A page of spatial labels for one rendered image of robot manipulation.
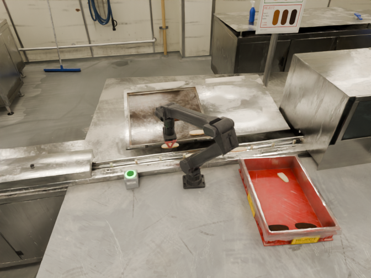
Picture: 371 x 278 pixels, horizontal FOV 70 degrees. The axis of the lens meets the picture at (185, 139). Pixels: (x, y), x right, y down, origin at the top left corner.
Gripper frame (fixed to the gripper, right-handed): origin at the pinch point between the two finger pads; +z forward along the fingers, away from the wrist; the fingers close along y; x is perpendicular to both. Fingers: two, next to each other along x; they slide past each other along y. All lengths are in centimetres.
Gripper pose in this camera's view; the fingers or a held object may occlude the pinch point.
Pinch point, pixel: (169, 144)
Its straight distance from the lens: 149.9
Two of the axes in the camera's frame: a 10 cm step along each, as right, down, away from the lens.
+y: 2.0, 6.5, -7.3
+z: -0.2, 7.5, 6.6
